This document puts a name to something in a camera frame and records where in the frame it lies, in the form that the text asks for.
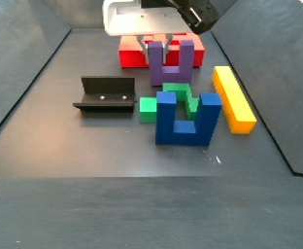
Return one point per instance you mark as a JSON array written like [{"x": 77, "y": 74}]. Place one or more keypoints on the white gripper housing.
[{"x": 125, "y": 18}]

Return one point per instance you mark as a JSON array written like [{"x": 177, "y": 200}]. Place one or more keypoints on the purple U-shaped block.
[{"x": 171, "y": 74}]

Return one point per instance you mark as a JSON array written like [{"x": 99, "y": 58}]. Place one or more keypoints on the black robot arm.
[{"x": 199, "y": 13}]

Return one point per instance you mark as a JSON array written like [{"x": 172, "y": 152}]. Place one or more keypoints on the red board with slots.
[{"x": 132, "y": 57}]

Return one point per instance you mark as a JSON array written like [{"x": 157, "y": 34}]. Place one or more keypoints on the green zigzag block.
[{"x": 148, "y": 103}]

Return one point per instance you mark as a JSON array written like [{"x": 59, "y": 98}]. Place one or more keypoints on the yellow long block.
[{"x": 241, "y": 119}]

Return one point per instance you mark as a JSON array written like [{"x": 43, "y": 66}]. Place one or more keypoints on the blue U-shaped block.
[{"x": 188, "y": 133}]

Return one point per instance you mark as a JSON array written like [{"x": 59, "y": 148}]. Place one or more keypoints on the black angled metal bracket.
[{"x": 107, "y": 94}]

